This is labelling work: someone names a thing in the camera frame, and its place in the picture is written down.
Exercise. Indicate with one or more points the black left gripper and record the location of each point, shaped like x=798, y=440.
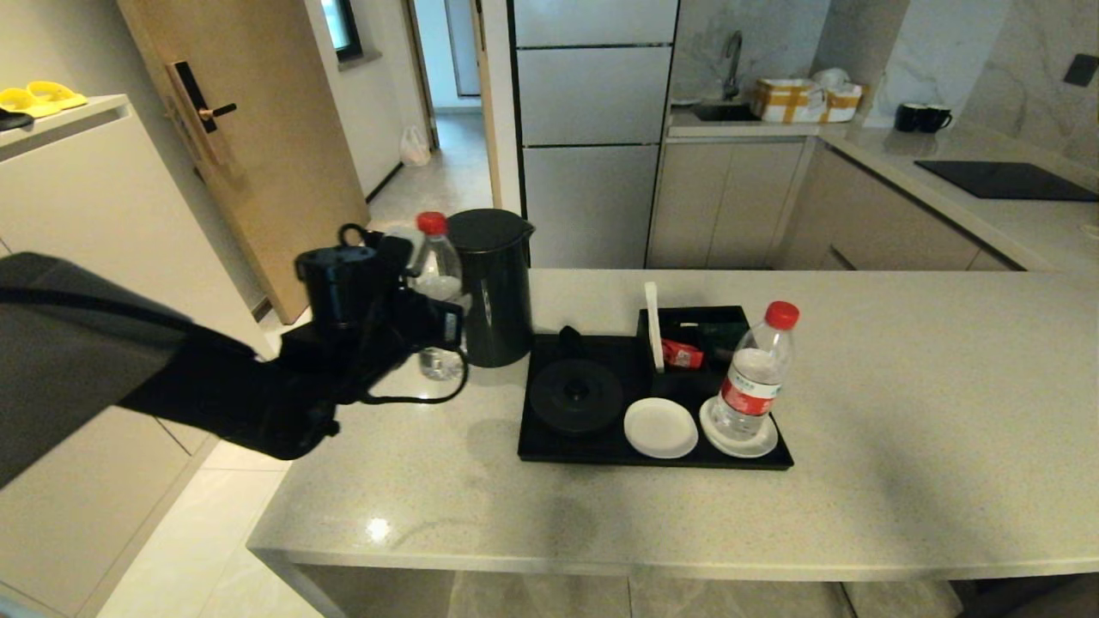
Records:
x=429, y=322

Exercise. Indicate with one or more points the red cap water bottle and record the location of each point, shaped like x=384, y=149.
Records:
x=754, y=378
x=438, y=257

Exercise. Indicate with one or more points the black electric kettle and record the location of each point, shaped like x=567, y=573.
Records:
x=498, y=292

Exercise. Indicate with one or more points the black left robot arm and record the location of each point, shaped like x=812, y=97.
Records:
x=86, y=369

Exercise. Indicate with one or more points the black power plug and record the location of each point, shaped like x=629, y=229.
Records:
x=570, y=336

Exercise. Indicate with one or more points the black round kettle base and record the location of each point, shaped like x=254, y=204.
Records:
x=575, y=396

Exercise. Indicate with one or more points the black box with sachets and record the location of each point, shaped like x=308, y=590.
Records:
x=670, y=384

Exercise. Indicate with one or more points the red snack packet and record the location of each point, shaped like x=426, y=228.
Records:
x=683, y=354

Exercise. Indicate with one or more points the white plastic bag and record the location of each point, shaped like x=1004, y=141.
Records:
x=415, y=148

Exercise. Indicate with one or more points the wooden room door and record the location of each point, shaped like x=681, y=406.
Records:
x=283, y=172

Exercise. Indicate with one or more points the black rectangular serving tray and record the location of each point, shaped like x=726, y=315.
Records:
x=601, y=448

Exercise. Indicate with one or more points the narrow wooden door panel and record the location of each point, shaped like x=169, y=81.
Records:
x=488, y=112

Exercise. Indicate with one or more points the silver refrigerator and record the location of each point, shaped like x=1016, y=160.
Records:
x=588, y=129

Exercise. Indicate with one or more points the white round saucer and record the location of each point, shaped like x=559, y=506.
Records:
x=661, y=427
x=766, y=444

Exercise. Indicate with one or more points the dark window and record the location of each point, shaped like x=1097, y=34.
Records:
x=343, y=30

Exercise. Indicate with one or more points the beige kitchen base cabinets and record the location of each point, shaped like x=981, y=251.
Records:
x=730, y=204

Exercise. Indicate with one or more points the beige tall cabinet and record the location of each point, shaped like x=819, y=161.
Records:
x=94, y=197

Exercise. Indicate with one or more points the dark kitchen sink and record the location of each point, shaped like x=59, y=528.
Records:
x=725, y=112

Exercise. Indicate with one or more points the chrome kitchen faucet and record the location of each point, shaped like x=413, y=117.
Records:
x=732, y=66

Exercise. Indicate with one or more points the yellow white box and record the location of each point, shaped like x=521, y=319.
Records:
x=790, y=102

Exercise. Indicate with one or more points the yellow slipper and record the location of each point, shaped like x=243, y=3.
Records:
x=58, y=93
x=24, y=102

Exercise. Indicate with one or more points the black item on cabinet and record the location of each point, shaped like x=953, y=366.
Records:
x=14, y=119

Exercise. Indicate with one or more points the white crumpled bag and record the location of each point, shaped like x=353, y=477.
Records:
x=831, y=79

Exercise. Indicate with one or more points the black mug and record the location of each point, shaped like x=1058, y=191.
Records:
x=906, y=118
x=932, y=118

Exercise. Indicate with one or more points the black induction cooktop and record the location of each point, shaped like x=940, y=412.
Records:
x=1004, y=180

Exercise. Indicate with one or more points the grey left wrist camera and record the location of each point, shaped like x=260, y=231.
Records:
x=397, y=256

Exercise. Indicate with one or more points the black wall socket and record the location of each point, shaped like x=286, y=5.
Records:
x=1079, y=70

